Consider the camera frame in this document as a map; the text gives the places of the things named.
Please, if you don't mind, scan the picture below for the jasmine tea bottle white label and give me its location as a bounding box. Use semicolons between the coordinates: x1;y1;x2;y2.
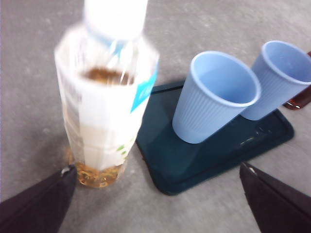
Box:
53;0;160;190

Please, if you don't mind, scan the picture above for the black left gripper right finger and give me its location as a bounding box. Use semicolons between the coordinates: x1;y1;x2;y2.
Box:
239;162;311;233

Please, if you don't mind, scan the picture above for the blue ribbed plastic cup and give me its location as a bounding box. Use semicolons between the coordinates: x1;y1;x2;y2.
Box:
172;50;262;144
240;40;311;121

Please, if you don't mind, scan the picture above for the dark blue rectangular tray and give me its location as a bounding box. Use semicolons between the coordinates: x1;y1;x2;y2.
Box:
135;81;295;196

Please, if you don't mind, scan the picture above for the oolong tea bottle dark label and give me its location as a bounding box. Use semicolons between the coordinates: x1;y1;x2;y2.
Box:
282;50;311;112

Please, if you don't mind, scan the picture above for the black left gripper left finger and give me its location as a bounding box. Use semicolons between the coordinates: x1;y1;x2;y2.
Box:
0;165;78;233

